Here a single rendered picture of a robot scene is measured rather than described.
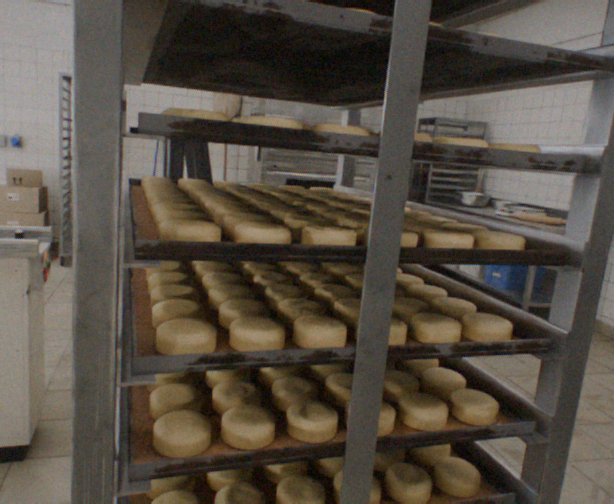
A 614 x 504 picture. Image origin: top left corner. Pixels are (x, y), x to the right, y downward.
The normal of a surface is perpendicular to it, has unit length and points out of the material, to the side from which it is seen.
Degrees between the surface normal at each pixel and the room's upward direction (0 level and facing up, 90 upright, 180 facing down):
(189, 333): 0
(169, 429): 0
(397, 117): 90
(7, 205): 93
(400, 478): 0
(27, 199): 89
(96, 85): 90
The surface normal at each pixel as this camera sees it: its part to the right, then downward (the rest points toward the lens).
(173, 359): 0.32, 0.21
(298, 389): 0.08, -0.98
